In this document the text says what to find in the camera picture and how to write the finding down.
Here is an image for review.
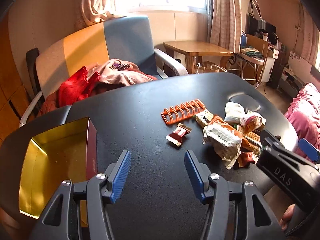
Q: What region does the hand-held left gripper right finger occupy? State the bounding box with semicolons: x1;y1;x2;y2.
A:
184;150;288;240

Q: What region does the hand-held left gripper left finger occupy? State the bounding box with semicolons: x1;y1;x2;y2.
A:
29;150;132;240

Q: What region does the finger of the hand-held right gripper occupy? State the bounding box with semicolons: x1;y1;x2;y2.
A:
298;138;320;162
260;129;283;153

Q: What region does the long cracker packet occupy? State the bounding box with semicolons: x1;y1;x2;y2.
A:
237;125;262;153

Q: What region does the pink white snack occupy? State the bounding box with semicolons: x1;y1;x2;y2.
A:
240;112;266;131

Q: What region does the small red brown packet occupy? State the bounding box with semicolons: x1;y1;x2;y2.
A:
237;152;260;168

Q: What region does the white snack packet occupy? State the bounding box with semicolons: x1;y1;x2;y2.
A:
202;124;242;169

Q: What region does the red candy wrapper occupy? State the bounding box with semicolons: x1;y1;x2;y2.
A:
165;123;192;147

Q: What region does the orange snack packet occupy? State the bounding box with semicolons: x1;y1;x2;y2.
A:
208;115;252;152

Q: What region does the clear cracker packet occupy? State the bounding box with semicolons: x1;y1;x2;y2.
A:
194;109;214;127

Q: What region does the golden tin box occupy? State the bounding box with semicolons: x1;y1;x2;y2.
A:
19;117;97;221

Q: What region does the orange plastic rack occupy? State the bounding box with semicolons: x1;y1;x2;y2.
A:
161;99;206;125

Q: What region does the person's right hand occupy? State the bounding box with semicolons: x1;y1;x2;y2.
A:
279;203;297;233

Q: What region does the pink blanket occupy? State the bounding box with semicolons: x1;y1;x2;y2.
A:
284;82;320;161

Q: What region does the low grey shelf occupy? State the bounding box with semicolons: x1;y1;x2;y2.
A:
278;67;308;98

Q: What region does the white cabinet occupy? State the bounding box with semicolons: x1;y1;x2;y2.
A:
260;47;281;83

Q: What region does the wooden chair with clothes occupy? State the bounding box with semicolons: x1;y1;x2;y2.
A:
226;31;271;85

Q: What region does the red cloth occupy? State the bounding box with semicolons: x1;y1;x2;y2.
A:
37;65;158;117

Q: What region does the black monitor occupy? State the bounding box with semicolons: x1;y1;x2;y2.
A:
249;17;277;38

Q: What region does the wooden side table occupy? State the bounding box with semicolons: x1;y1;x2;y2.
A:
163;41;234;74

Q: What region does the blue and yellow armchair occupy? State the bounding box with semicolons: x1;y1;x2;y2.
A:
20;16;189;128

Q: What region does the pale striped curtain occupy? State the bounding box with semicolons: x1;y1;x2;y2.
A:
210;0;242;53

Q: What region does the wooden wardrobe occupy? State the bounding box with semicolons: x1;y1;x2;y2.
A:
0;12;31;147

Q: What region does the pale floral curtain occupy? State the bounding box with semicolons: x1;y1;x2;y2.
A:
74;0;128;27

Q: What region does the purple bead string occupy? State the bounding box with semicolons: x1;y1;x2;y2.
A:
111;63;131;71

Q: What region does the black chair frame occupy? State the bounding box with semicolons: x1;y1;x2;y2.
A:
26;48;46;115

